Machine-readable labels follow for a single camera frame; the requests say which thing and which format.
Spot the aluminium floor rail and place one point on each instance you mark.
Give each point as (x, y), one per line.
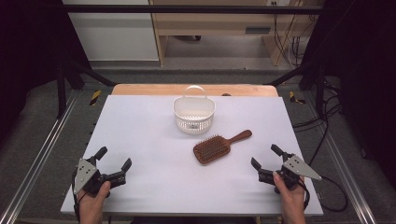
(345, 168)
(34, 161)

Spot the black horizontal frame bar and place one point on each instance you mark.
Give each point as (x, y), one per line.
(186, 9)

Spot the light wooden desk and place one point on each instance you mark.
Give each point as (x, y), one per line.
(214, 23)

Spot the black curtain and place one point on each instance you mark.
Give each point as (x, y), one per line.
(28, 46)
(364, 62)

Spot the light wooden table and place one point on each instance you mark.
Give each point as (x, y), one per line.
(149, 89)

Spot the yellow black floor tape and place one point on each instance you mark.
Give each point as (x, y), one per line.
(95, 97)
(294, 98)

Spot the person's left hand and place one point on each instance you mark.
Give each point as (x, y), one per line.
(93, 202)

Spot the black metal frame leg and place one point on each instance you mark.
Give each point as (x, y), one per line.
(62, 90)
(319, 90)

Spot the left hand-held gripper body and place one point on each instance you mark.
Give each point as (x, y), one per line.
(85, 174)

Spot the brown wooden hairbrush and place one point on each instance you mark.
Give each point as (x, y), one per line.
(214, 148)

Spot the person's right hand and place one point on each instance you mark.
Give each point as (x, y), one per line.
(291, 199)

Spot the white table board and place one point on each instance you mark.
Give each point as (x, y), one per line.
(149, 155)

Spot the white cabinet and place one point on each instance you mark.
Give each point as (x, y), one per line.
(115, 34)

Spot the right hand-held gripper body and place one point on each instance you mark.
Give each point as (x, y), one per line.
(294, 169)

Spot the white plastic basket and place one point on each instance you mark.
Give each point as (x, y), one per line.
(194, 115)

